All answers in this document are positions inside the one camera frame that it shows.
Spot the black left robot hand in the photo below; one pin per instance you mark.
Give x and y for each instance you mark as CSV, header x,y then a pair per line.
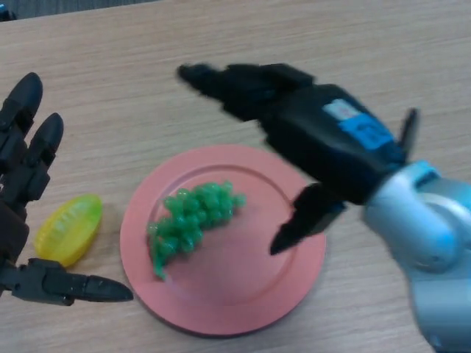
x,y
18,165

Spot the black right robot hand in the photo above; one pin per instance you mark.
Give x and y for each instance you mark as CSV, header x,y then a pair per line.
x,y
324,139

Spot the green plastic grape bunch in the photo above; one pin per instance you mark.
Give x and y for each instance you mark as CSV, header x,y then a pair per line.
x,y
191,217

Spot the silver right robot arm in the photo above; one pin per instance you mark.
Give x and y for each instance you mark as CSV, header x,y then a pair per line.
x,y
423,228

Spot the pink round plate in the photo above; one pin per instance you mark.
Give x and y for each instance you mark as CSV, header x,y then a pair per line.
x,y
235,279

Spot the yellow plastic starfruit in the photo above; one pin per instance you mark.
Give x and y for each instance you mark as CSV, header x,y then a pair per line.
x,y
70,228

